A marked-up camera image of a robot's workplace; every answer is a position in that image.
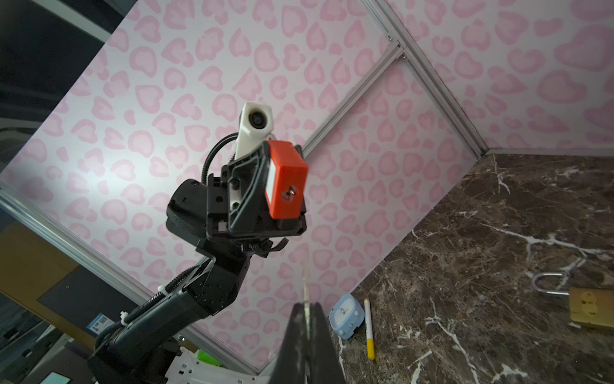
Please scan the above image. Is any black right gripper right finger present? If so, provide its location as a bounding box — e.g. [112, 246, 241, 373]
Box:
[306, 303, 345, 384]

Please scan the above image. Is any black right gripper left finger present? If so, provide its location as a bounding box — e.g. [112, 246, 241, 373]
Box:
[270, 303, 307, 384]

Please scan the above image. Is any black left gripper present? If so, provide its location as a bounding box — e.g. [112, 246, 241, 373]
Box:
[206, 141, 307, 242]

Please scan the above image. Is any red safety padlock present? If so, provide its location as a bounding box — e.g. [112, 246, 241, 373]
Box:
[265, 140, 309, 220]

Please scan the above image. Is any brass padlock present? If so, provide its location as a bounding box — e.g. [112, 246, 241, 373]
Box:
[531, 272, 613, 329]

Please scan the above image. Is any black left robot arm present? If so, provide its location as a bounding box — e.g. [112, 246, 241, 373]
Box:
[88, 140, 309, 383]

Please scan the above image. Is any yellow white marker pen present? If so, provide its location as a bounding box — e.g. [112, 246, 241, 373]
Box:
[364, 299, 376, 361]

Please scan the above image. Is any black left camera cable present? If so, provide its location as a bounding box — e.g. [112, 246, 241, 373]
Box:
[201, 133, 239, 186]

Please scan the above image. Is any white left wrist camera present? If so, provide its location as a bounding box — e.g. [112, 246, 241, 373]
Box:
[234, 102, 275, 160]

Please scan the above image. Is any aluminium corner post left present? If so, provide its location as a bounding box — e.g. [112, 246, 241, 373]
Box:
[361, 0, 489, 159]

